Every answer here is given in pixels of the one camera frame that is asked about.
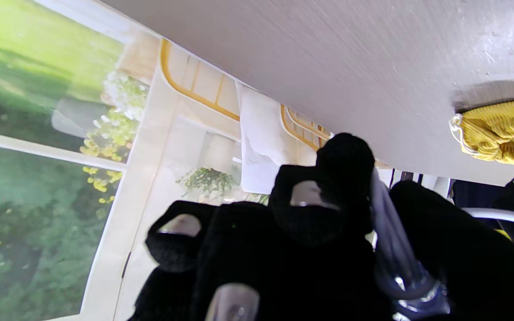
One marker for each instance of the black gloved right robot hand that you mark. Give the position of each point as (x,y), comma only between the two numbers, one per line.
(283,276)

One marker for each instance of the printed sunroom backdrop banner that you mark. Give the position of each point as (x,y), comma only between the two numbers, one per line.
(60,156)

